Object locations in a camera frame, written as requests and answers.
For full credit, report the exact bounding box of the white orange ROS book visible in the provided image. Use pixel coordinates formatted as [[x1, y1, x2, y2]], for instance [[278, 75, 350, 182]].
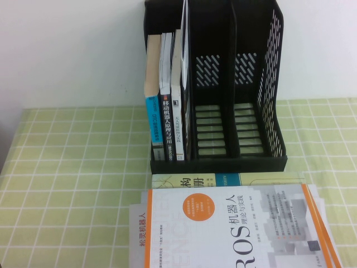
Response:
[[147, 183, 335, 268]]

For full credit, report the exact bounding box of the white spine book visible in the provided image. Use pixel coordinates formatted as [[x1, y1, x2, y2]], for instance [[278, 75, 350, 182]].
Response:
[[170, 29, 185, 162]]

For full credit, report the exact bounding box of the black spine book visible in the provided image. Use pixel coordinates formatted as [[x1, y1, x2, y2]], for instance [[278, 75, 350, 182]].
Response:
[[158, 32, 177, 162]]

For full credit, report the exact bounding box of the blue spine book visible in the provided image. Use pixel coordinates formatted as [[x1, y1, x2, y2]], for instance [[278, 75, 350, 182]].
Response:
[[143, 34, 166, 162]]

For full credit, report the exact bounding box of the cream green cover book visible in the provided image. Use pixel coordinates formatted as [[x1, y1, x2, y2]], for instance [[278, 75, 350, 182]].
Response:
[[151, 172, 307, 195]]

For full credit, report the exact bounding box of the black plastic book holder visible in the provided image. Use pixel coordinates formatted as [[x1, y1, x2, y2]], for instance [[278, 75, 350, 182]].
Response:
[[143, 0, 288, 174]]

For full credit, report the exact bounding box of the white orange book underneath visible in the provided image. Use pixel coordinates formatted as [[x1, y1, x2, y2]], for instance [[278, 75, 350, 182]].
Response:
[[140, 183, 345, 268]]

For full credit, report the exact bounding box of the thin dark cover magazine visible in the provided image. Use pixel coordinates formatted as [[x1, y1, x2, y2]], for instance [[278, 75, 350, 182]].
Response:
[[180, 0, 195, 161]]

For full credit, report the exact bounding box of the white booklet with red text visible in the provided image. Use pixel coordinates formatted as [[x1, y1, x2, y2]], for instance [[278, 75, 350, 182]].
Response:
[[128, 203, 153, 268]]

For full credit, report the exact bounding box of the green checked tablecloth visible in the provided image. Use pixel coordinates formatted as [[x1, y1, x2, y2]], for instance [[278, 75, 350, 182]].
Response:
[[0, 97, 357, 268]]

